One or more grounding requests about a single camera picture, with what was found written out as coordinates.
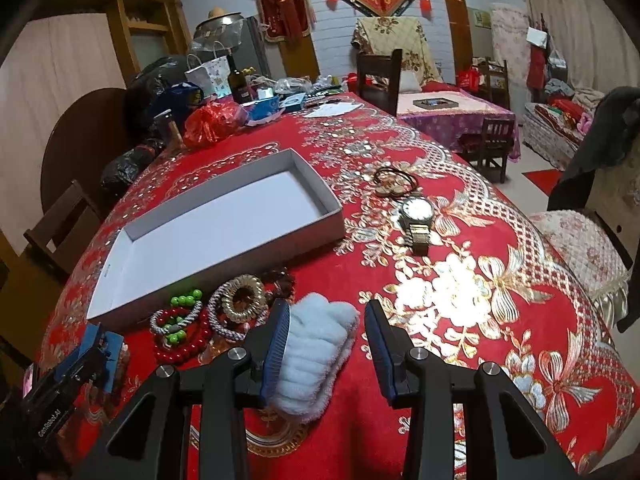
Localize floral cushioned chair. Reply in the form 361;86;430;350
530;160;640;331

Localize floral cover cloth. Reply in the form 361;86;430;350
351;16;443;86

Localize green bead bracelet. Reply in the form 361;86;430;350
169;287;205;348

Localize brown wooden chair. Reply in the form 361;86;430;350
22;180;106;281

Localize white cardboard box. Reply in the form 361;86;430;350
86;148;346;333

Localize pink floral quilt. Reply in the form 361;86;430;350
490;2;531;86

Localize blue tissue box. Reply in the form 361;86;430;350
245;96;281;122

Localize red plastic bag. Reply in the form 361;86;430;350
184;101;248;150

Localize dark wine bottle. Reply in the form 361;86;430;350
227;54;250;106

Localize dark bead bracelet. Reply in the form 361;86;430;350
262;269;297;306

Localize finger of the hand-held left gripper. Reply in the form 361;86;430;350
102;332;126;397
81;322;111;363

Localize red bead bracelet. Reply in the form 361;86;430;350
152;305;211;365

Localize white gift bag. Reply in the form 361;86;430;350
185;55;231;98

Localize dark wooden chair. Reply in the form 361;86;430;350
356;49;403;116

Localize blue bag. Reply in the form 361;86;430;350
160;82;203;111

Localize cluttered sofa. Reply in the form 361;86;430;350
522;85;608;171

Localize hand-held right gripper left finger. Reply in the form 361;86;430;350
75;299;292;480

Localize dark jacket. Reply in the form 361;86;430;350
547;86;640;211

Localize hammer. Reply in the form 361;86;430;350
152;109;185;153

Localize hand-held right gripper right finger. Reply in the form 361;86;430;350
364;300;583;480

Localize large black plastic bag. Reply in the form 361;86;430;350
125;55;201;146

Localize round wooden tabletop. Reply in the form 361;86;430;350
40;87;131;221

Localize silver wrist watch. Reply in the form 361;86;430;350
398;195;437;256

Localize red white hair tie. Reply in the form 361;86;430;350
149;305;201;336

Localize red floral tablecloth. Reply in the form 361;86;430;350
37;91;640;480

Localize metal basin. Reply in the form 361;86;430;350
192;12;246;41

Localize white fluffy scrunchie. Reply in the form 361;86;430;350
272;291;361;417

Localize white papers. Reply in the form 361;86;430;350
304;101;366;120

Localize red shopping bag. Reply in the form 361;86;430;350
456;67;483;91

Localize large red knot decoration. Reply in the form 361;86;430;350
250;0;316;43

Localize purple tablecloth table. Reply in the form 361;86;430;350
395;82;522;161

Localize small black plastic bag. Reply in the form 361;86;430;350
100;145;161;196

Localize red floor mat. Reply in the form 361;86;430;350
522;169;566;196

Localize beige curtain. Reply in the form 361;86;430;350
520;0;631;91

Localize gold ribbed hair tie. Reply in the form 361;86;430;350
220;274;268;322

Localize small wooden chair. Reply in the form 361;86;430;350
472;116;516;183

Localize wooden cabinet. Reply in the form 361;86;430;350
50;0;191;86

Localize grey refrigerator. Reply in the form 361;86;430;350
192;15;271;86

